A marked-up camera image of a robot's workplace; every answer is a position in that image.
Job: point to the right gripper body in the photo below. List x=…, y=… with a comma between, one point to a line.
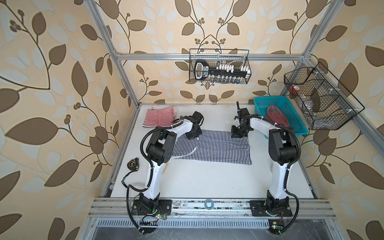
x=238, y=131

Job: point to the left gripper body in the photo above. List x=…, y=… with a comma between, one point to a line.
x=193, y=134

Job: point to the blue striped tank top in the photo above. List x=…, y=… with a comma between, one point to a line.
x=214, y=146

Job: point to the maroon tank top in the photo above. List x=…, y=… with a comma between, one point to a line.
x=275, y=115

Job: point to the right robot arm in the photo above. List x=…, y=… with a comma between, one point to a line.
x=284, y=149

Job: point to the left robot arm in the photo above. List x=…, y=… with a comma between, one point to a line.
x=157, y=148

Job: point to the red striped folded tank top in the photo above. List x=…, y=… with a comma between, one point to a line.
x=160, y=117

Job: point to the teal plastic basket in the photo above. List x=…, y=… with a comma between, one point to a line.
x=262, y=104

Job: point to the red white item in basket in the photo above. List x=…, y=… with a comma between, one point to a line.
x=295, y=89

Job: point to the black yellow tape measure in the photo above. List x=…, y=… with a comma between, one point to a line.
x=133, y=165

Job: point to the black handled tool in basket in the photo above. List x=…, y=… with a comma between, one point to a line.
x=221, y=72

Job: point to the black wire basket back wall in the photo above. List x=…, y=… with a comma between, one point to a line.
x=226, y=56

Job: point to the black wire basket wall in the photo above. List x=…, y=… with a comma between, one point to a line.
x=327, y=102
x=226, y=56

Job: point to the black wire basket right wall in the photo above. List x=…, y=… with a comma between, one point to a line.
x=327, y=102

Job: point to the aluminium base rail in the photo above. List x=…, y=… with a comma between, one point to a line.
x=208, y=219

